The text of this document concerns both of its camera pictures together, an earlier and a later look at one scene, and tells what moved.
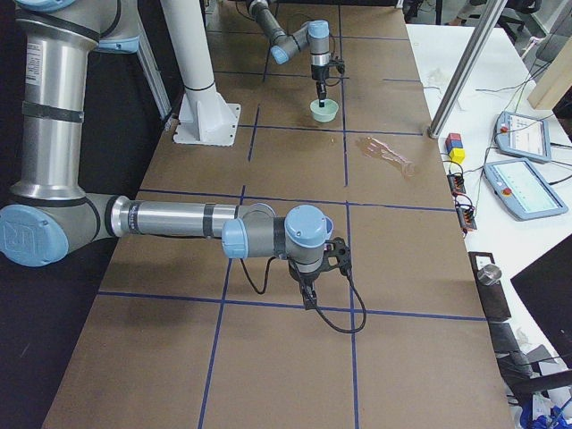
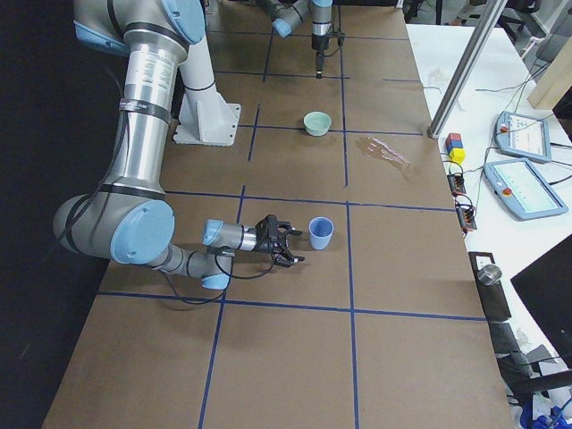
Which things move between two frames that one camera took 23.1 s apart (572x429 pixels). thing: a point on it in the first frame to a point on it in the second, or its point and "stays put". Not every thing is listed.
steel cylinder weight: [489, 274] stays put
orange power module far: [457, 184] stays put
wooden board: [556, 81] stays put
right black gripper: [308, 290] to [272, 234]
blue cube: [453, 144] stays put
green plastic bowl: [325, 113] to [317, 123]
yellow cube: [458, 155] stays put
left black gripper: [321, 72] to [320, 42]
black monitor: [546, 286] stays put
